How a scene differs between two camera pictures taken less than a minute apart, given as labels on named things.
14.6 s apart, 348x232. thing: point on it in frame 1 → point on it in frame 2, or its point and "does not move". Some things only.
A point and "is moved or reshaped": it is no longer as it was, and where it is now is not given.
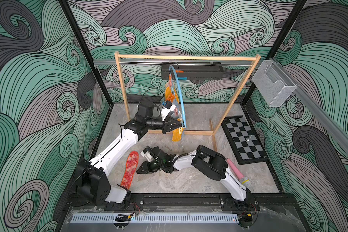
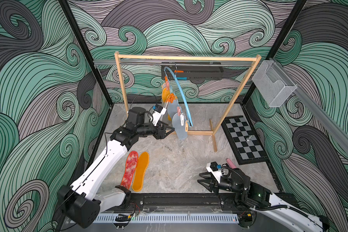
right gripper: (148, 167) → (213, 183)
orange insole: (176, 136) → (142, 167)
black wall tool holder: (195, 72) does not move
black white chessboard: (243, 142) does not move
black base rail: (270, 202) does not move
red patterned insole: (131, 169) does not move
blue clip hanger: (176, 67) is moved or reshaped
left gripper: (166, 125) → (160, 129)
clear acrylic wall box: (273, 82) does not move
